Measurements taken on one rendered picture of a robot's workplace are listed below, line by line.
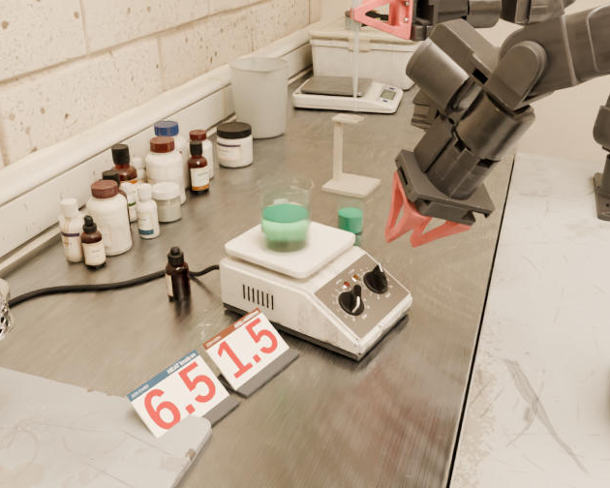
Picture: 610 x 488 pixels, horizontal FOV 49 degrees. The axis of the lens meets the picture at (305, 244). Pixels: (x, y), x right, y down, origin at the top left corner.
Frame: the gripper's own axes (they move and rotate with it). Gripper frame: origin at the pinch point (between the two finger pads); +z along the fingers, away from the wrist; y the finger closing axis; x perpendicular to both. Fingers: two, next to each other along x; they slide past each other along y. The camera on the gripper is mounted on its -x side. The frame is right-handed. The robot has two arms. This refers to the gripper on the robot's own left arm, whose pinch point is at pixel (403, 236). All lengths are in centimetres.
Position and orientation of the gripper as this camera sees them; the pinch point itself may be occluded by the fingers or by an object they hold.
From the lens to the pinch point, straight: 75.9
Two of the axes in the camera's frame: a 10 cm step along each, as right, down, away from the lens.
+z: -4.2, 6.3, 6.5
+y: -9.0, -1.6, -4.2
